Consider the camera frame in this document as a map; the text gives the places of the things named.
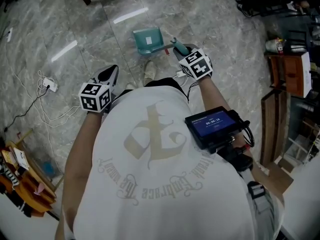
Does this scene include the black screen device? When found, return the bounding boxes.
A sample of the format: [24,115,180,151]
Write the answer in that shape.
[184,105,242,151]

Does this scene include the thin black power cable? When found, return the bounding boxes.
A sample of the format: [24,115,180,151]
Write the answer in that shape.
[3,88,50,133]

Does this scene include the light wooden low table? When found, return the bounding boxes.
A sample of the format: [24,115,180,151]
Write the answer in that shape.
[4,127,65,193]

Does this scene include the black looped device cable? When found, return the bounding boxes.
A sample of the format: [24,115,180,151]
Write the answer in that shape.
[237,120,256,149]

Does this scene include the long white cable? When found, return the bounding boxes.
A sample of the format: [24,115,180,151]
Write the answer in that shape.
[12,70,84,165]
[171,73,192,88]

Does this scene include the brown wooden frame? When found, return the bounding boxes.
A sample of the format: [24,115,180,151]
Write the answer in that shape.
[259,88,292,168]

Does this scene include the person's right forearm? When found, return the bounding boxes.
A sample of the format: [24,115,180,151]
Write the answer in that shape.
[196,75,285,206]

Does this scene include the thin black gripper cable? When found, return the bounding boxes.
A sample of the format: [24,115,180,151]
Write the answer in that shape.
[186,80,200,104]

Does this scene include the small stack of books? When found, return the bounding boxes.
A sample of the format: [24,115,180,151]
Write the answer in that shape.
[1,147,30,171]

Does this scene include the long white box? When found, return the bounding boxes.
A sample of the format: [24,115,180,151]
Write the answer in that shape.
[299,51,314,99]

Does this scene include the person's left forearm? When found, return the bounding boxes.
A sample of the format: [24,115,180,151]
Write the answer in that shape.
[54,110,106,240]

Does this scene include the clear bottle red label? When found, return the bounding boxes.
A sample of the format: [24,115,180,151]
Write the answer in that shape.
[264,37,285,54]

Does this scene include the orange wooden cabinet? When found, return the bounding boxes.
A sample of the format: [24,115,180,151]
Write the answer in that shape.
[266,52,305,99]

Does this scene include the teal plastic dustpan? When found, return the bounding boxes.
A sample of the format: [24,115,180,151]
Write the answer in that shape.
[132,26,192,57]

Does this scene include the white printed t-shirt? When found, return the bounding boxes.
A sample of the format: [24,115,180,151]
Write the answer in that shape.
[63,85,286,240]

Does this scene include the brown cardboard sheet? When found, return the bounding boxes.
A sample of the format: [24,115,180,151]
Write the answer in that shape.
[259,160,295,195]

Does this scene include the black white patterned cushion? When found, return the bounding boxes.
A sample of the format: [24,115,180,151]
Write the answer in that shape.
[0,156,20,188]

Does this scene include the white wall charger with cable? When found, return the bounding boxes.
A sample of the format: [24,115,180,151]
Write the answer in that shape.
[42,77,59,93]

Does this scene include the black shorts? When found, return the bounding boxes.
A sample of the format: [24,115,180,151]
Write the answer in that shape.
[109,77,190,103]

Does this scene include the grey arm strap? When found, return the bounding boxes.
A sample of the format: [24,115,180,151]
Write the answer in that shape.
[246,180,272,215]

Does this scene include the small teal object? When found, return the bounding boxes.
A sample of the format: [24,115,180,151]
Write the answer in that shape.
[42,160,56,176]

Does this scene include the pink paper object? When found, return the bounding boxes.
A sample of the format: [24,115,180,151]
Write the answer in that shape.
[33,182,46,196]

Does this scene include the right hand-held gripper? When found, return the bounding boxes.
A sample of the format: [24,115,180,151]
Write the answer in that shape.
[173,43,214,81]

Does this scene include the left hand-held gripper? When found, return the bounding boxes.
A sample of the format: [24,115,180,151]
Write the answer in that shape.
[78,64,120,114]

